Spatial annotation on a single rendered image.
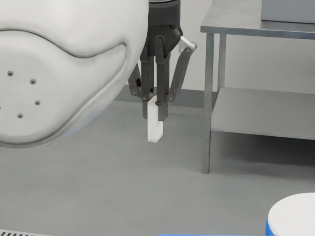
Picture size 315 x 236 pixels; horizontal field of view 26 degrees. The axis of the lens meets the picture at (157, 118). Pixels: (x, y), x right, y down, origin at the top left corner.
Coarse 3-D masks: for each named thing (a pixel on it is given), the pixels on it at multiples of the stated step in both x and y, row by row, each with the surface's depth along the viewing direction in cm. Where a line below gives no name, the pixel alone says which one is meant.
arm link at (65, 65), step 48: (0, 0) 37; (48, 0) 38; (96, 0) 40; (144, 0) 48; (0, 48) 36; (48, 48) 36; (96, 48) 39; (0, 96) 37; (48, 96) 37; (96, 96) 40; (0, 144) 39
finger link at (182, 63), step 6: (192, 42) 102; (186, 48) 101; (192, 48) 101; (180, 54) 102; (186, 54) 101; (180, 60) 102; (186, 60) 102; (180, 66) 102; (186, 66) 104; (174, 72) 103; (180, 72) 103; (174, 78) 104; (180, 78) 103; (174, 84) 104; (180, 84) 105; (174, 90) 105; (180, 90) 107; (168, 96) 105; (174, 96) 105
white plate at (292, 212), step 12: (276, 204) 175; (288, 204) 175; (300, 204) 175; (312, 204) 175; (276, 216) 170; (288, 216) 170; (300, 216) 170; (312, 216) 170; (276, 228) 165; (288, 228) 165; (300, 228) 165; (312, 228) 165
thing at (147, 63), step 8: (144, 48) 103; (144, 56) 103; (152, 56) 106; (144, 64) 105; (152, 64) 106; (144, 72) 105; (152, 72) 107; (144, 80) 106; (152, 80) 107; (144, 88) 106; (152, 88) 108; (144, 96) 107
